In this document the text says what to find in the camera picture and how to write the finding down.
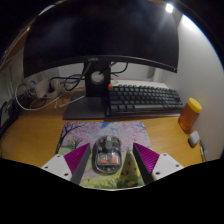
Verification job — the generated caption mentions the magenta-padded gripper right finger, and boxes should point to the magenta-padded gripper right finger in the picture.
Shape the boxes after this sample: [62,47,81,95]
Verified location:
[132,142,185,185]

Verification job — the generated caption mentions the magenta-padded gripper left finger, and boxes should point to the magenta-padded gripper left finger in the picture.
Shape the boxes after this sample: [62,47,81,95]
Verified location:
[40,142,92,186]

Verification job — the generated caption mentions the transparent computer mouse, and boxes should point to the transparent computer mouse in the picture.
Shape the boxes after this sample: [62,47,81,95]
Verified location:
[92,134,122,174]

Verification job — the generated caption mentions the floral print mouse pad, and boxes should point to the floral print mouse pad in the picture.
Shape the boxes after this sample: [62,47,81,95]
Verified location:
[54,120,154,190]

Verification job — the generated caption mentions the small white earbuds case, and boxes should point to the small white earbuds case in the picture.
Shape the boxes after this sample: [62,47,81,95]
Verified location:
[187,130,201,148]

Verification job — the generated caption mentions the orange bottle with yellow lid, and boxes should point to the orange bottle with yellow lid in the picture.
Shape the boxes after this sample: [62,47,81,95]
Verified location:
[177,97,203,132]

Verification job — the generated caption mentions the dark mechanical keyboard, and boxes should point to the dark mechanical keyboard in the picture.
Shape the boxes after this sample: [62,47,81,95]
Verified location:
[105,83,185,118]

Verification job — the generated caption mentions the white power strip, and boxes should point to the white power strip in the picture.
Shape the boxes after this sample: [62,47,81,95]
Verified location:
[28,77,64,100]

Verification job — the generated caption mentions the black computer monitor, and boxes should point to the black computer monitor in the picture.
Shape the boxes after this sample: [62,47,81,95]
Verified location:
[22,0,180,120]

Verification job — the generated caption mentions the bright white lamp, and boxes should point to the bright white lamp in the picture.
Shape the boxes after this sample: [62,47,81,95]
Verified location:
[165,3,175,14]

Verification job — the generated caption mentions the white cable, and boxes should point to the white cable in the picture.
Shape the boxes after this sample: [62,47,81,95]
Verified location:
[13,83,86,112]

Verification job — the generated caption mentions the black cable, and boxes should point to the black cable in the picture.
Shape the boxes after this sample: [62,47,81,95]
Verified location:
[49,61,129,92]

